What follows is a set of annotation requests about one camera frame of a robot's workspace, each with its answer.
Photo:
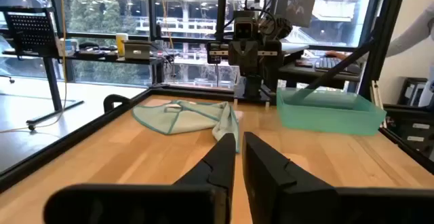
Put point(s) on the grey metal box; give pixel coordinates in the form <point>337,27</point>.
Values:
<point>137,50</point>

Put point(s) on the grey monitor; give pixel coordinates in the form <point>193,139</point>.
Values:
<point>298,3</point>

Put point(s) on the black window desk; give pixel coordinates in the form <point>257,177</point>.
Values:
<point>101,57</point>

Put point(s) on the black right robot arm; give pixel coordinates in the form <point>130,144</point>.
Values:
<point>281,27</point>

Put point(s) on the black keyboard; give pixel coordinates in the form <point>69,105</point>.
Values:
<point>334,64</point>

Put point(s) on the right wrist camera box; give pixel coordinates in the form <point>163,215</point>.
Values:
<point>244,27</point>

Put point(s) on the light blue teal-edged microfiber towel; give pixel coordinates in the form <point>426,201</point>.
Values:
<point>190,117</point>

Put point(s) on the black storage box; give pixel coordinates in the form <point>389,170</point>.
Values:
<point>412,91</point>

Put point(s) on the white plastic container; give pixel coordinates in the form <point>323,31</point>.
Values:
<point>69,47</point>

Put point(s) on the black aluminium rig frame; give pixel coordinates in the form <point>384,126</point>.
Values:
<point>68,139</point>

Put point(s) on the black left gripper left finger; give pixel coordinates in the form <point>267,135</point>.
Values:
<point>210,183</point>

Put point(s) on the yellow cup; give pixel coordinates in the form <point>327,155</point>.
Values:
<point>121,45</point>

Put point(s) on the black keyboard desk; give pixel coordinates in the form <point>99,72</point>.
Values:
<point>305,71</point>

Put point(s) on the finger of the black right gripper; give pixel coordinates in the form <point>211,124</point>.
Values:
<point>251,52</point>
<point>236,52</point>

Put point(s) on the black perforated desk stand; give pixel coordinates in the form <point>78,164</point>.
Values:
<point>30,30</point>

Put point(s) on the green translucent plastic basket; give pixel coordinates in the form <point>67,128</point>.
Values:
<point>325,118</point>

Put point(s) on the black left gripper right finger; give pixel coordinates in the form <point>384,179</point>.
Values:
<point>271,183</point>

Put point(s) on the black drawer cabinet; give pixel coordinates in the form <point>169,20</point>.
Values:
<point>413,132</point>

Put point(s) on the person's hand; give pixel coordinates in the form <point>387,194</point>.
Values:
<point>335,55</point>

